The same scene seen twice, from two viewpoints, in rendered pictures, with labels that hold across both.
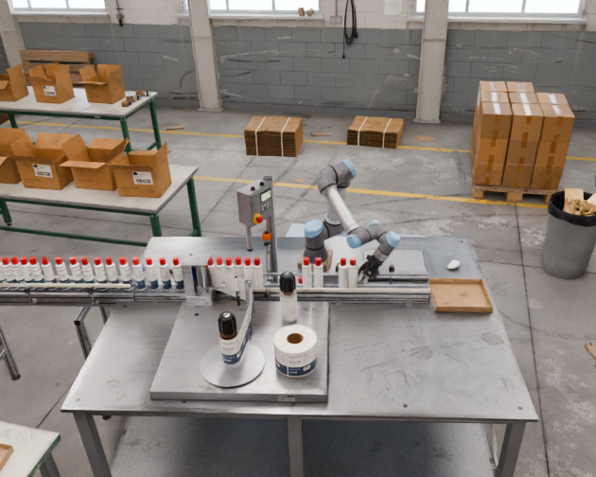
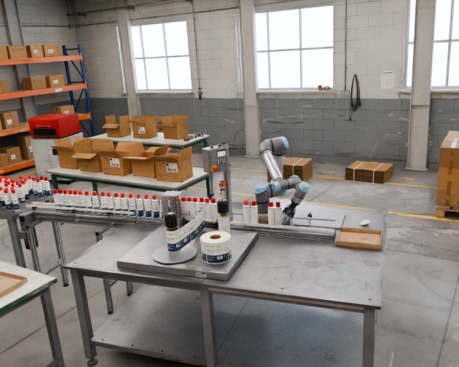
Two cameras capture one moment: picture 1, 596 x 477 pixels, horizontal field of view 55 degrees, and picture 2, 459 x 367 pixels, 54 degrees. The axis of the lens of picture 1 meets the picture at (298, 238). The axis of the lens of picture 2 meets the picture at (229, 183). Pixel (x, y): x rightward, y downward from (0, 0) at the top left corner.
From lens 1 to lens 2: 1.19 m
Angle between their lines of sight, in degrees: 21
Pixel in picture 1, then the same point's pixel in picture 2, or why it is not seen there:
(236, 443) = (181, 329)
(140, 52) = (210, 116)
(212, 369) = (159, 254)
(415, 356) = (306, 266)
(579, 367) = not seen: outside the picture
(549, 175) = not seen: outside the picture
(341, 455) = (252, 347)
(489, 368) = (358, 277)
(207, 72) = (253, 129)
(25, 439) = (36, 278)
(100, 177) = (148, 168)
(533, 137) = not seen: outside the picture
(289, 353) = (207, 242)
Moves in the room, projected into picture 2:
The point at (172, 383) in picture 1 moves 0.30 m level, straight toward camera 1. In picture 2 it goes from (132, 258) to (124, 280)
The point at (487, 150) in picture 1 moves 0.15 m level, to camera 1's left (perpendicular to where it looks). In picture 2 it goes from (446, 176) to (432, 176)
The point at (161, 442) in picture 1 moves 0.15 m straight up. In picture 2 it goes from (132, 322) to (130, 304)
